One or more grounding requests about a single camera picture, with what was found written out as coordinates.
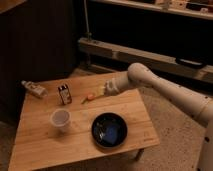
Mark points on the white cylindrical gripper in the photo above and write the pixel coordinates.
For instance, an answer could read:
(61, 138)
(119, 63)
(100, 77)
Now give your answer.
(115, 85)

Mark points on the black handle on shelf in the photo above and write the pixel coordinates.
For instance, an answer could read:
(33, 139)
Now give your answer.
(190, 64)

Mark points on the wooden table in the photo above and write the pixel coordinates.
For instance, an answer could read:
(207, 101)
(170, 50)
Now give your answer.
(39, 145)

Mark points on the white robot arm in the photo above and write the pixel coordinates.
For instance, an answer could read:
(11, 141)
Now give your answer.
(197, 106)

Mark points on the upright eraser box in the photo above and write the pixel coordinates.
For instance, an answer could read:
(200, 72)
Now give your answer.
(65, 94)

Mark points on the orange carrot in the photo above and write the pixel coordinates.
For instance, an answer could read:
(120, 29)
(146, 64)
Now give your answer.
(91, 97)

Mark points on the clear plastic cup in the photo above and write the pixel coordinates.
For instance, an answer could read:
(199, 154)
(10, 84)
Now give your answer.
(60, 119)

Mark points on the black round bowl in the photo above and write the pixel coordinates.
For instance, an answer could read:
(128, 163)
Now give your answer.
(109, 130)

